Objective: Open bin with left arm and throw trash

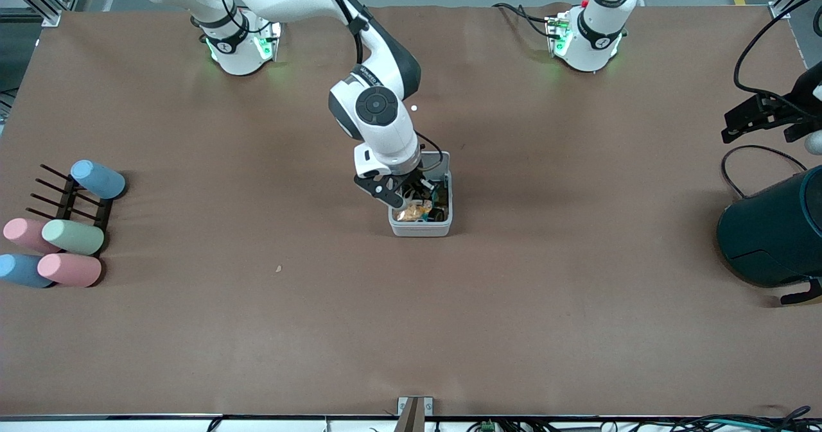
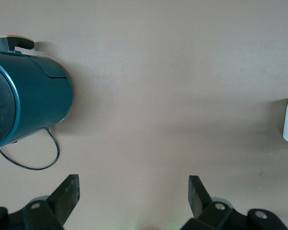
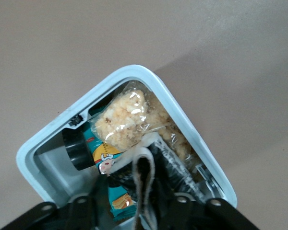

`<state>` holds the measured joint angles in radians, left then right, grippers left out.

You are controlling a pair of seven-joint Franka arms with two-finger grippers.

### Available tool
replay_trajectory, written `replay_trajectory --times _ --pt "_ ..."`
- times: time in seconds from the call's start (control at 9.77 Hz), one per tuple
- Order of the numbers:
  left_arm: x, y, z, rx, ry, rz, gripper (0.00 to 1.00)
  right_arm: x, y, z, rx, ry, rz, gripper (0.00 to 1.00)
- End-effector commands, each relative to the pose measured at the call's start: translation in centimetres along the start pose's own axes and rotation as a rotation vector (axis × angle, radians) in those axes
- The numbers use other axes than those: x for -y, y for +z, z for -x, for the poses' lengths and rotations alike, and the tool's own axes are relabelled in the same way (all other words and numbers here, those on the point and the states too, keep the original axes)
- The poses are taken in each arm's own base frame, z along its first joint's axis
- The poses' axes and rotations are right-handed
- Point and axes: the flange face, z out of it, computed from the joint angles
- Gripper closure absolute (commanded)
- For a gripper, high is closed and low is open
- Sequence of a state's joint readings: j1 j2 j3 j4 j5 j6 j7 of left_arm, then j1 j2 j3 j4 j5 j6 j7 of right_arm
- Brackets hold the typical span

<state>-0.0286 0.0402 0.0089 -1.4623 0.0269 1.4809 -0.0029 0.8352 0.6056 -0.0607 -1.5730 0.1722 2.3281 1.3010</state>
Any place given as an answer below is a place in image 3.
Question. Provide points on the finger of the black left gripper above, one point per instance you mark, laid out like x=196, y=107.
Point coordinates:
x=78, y=151

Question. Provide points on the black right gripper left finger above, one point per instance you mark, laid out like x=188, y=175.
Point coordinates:
x=99, y=198

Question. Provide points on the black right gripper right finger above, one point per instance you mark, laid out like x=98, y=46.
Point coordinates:
x=166, y=201

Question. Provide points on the black snack wrapper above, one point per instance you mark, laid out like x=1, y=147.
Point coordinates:
x=163, y=163

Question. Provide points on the white square lidded bin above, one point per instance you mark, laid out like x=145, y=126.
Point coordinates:
x=134, y=72

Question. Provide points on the teal chips snack packet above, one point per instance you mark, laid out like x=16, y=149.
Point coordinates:
x=98, y=146

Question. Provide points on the clear bag of crumbs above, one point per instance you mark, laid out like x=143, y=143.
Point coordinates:
x=124, y=115

